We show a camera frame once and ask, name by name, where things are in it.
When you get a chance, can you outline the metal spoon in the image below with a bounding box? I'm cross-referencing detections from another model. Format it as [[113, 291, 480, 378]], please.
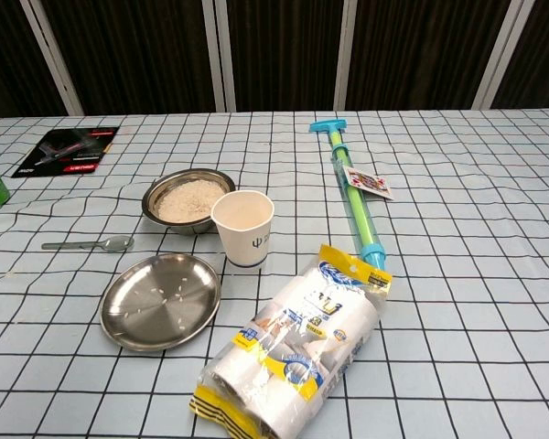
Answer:
[[41, 235, 135, 253]]

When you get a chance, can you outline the white paper cup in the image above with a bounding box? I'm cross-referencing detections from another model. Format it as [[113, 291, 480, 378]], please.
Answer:
[[210, 190, 275, 269]]

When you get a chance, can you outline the white rice heap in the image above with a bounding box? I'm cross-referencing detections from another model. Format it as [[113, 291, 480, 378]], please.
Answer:
[[157, 179, 228, 224]]

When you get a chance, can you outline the stainless steel bowl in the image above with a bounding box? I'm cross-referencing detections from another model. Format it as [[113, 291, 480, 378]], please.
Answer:
[[142, 168, 237, 237]]

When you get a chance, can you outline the stainless steel plate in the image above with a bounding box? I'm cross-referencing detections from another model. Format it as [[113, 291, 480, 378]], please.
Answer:
[[100, 252, 222, 352]]

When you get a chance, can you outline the green blue toy water pump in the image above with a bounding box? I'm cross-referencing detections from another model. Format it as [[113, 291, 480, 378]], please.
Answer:
[[308, 118, 388, 269]]

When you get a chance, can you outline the playing card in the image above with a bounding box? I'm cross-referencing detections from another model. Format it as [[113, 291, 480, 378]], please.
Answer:
[[342, 165, 394, 201]]

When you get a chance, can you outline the pack of white rolls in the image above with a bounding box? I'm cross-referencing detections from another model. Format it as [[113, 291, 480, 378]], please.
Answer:
[[189, 243, 393, 439]]

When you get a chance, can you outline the checkered light blue tablecloth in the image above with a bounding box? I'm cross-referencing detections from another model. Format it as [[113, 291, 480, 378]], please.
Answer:
[[0, 108, 549, 439]]

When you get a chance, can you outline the black red product card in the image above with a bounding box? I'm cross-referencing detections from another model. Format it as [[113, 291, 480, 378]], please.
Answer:
[[11, 126, 121, 178]]

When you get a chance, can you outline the white partition post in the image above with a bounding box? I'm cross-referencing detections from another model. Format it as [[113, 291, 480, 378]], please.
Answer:
[[333, 0, 359, 111], [200, 0, 237, 112], [473, 0, 536, 110], [19, 0, 85, 116]]

